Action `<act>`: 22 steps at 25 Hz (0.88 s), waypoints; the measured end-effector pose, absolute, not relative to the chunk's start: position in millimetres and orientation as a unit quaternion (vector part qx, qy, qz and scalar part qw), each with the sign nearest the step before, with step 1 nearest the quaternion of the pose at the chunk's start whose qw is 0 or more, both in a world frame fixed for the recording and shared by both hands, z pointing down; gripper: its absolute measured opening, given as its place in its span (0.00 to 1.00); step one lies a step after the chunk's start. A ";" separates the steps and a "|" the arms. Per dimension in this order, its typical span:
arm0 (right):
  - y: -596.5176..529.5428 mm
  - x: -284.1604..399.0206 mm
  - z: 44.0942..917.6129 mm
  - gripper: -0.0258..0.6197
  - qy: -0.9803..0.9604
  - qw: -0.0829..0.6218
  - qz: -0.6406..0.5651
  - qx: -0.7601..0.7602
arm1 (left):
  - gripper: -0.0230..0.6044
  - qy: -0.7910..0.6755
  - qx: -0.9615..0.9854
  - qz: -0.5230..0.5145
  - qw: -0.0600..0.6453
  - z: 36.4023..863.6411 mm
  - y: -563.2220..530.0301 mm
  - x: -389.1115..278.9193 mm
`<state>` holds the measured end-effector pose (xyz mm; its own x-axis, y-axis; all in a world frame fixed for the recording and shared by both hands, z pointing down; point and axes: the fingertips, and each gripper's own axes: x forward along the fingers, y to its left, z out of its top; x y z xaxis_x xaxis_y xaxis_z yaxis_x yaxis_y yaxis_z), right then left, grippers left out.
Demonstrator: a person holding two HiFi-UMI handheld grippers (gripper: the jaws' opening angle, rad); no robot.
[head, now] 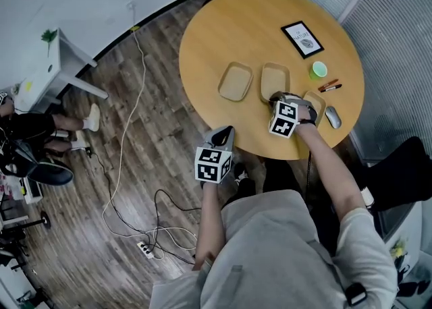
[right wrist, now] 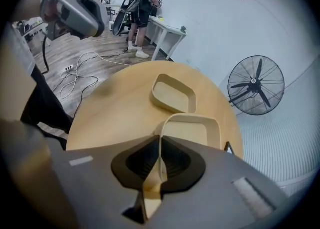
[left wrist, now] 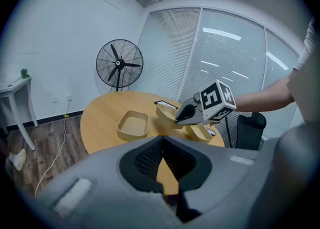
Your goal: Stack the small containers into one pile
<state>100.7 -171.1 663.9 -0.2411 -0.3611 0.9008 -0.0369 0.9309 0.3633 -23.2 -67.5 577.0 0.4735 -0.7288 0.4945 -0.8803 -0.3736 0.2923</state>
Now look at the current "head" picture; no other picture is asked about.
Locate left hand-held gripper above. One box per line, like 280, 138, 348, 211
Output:
194, 125, 236, 186

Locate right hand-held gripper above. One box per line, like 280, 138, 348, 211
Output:
268, 90, 320, 140

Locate small wooden tray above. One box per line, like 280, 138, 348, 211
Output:
302, 90, 327, 127

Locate person's left forearm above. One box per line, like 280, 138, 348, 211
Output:
193, 181, 227, 271

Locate person's right forearm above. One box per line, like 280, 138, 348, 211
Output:
292, 121, 368, 221

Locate person's right hand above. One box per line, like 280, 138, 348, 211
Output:
296, 105, 312, 123

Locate person's black shoe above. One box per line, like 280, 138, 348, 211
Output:
233, 162, 250, 186

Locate green paper cup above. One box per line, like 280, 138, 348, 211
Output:
309, 60, 329, 81

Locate orange marker pen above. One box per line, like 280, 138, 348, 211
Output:
317, 78, 340, 91

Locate grey computer mouse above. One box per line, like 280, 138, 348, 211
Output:
324, 105, 343, 130

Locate black framed picture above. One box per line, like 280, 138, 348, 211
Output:
280, 20, 325, 60

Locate person's black trousers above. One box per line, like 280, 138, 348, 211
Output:
222, 157, 335, 258

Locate person's grey shirt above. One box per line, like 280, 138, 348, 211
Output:
151, 189, 400, 309

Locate dark bottle white label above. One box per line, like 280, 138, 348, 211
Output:
358, 186, 377, 210

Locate white power strip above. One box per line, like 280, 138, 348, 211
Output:
136, 240, 157, 260

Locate black swivel stool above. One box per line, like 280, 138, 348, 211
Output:
28, 160, 74, 186

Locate white side table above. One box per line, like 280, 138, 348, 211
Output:
14, 27, 109, 113

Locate small green plant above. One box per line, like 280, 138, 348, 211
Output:
40, 28, 58, 58

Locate black floor cable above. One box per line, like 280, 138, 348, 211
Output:
154, 189, 204, 245
85, 147, 196, 265

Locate white floor cable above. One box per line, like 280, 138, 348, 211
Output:
101, 7, 198, 262

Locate black strap buckle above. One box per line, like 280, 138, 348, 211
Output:
344, 281, 369, 307

